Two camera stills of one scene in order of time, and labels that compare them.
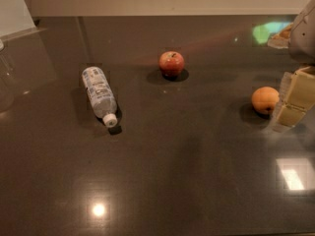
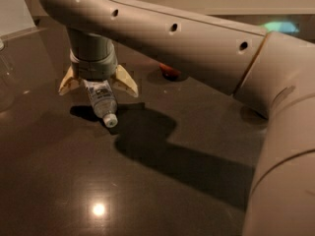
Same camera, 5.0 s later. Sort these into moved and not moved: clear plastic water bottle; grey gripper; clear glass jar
Moved: grey gripper
Not moved: clear glass jar; clear plastic water bottle
